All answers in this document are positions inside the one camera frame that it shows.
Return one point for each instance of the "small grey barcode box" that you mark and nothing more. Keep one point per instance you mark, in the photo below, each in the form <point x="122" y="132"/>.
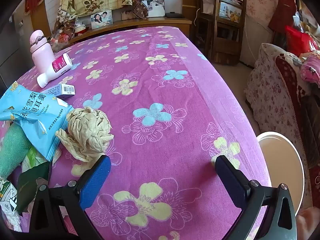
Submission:
<point x="57" y="90"/>

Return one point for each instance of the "beige paper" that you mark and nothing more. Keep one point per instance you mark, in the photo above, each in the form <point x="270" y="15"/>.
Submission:
<point x="87" y="130"/>

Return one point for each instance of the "red patterned sofa throw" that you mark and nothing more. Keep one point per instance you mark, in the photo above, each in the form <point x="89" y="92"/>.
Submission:
<point x="287" y="80"/>

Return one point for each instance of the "floral covered sofa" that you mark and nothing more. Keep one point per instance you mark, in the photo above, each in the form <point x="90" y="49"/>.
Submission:
<point x="270" y="100"/>

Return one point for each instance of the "red plastic bag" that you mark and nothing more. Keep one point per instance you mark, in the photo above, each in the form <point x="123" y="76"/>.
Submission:
<point x="300" y="41"/>

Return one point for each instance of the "blue snack packet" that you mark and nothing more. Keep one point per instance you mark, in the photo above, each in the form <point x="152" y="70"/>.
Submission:
<point x="32" y="115"/>

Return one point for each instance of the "wooden cabinet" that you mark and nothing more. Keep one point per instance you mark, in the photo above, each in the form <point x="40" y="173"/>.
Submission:
<point x="130" y="26"/>

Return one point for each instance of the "black set-top box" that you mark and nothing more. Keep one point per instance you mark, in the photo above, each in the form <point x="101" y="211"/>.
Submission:
<point x="173" y="15"/>

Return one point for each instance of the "red hanging garment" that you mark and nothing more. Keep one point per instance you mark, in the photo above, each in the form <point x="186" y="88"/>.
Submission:
<point x="282" y="10"/>

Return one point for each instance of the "white bottle magenta label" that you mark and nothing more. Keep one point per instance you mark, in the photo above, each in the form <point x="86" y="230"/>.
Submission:
<point x="50" y="73"/>

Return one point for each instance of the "green towel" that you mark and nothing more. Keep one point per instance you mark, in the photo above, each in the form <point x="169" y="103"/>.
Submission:
<point x="12" y="150"/>

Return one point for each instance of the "dark green packet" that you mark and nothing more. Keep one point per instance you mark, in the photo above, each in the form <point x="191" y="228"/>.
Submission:
<point x="30" y="180"/>

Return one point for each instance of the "white bucket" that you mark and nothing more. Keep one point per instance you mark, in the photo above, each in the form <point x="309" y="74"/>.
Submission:
<point x="280" y="160"/>

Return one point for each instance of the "framed couple photo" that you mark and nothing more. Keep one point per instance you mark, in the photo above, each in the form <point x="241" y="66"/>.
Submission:
<point x="101" y="19"/>

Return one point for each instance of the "pink cartoon blanket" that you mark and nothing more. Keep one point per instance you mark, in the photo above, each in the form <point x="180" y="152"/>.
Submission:
<point x="311" y="67"/>

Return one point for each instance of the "framed fruit picture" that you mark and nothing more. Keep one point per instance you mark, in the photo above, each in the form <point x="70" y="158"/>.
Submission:
<point x="230" y="11"/>

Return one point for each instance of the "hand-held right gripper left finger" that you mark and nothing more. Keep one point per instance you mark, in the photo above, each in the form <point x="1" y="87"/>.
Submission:
<point x="96" y="182"/>

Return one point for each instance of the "brown patterned cloth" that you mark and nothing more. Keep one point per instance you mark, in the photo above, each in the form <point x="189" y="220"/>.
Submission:
<point x="140" y="0"/>

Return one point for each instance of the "pink floral tablecloth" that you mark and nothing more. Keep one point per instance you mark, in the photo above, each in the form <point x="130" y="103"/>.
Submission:
<point x="160" y="85"/>

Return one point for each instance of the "small wooden photo frame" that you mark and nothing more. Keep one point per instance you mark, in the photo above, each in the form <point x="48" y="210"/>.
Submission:
<point x="127" y="15"/>

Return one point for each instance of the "brown jacket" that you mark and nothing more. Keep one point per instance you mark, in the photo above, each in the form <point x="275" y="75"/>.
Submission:
<point x="311" y="130"/>

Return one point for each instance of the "wooden chair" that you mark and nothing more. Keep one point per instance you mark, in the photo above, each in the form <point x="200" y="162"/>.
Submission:
<point x="225" y="40"/>

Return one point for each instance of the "wedding photo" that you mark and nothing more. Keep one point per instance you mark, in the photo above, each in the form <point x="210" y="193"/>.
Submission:
<point x="155" y="7"/>

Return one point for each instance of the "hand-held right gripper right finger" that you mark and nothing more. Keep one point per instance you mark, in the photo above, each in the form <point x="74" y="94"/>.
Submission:
<point x="230" y="182"/>

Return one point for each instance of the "pink bottle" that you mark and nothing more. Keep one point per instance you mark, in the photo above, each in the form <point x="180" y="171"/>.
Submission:
<point x="40" y="52"/>

